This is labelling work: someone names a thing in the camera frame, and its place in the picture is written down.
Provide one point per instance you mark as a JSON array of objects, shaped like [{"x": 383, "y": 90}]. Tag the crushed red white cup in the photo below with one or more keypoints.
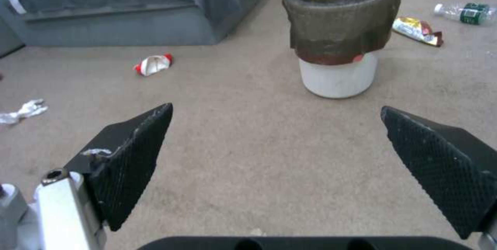
[{"x": 154, "y": 65}]

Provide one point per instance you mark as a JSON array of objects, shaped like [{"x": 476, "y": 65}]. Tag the white tag on sofa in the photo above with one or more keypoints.
[{"x": 17, "y": 4}]

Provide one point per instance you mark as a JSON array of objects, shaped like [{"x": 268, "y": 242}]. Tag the white trash bin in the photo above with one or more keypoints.
[{"x": 338, "y": 75}]

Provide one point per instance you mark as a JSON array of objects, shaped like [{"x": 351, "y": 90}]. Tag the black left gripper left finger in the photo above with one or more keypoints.
[{"x": 124, "y": 168}]

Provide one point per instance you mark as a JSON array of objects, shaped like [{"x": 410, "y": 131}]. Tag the clear plastic bottle green label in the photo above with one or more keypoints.
[{"x": 466, "y": 13}]

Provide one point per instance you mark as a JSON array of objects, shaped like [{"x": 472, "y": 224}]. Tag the crumpled white tissue paper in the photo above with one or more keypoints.
[{"x": 23, "y": 111}]

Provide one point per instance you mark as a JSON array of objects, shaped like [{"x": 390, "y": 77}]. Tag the grey blue sofa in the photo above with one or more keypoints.
[{"x": 128, "y": 5}]

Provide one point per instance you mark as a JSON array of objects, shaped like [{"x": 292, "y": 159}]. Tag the crumpled snack wrapper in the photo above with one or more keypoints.
[{"x": 417, "y": 30}]

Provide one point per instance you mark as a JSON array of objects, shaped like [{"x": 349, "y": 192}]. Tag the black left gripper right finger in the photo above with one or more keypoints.
[{"x": 438, "y": 168}]

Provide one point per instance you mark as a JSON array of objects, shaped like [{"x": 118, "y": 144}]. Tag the dark olive bin liner bag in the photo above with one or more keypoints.
[{"x": 341, "y": 17}]

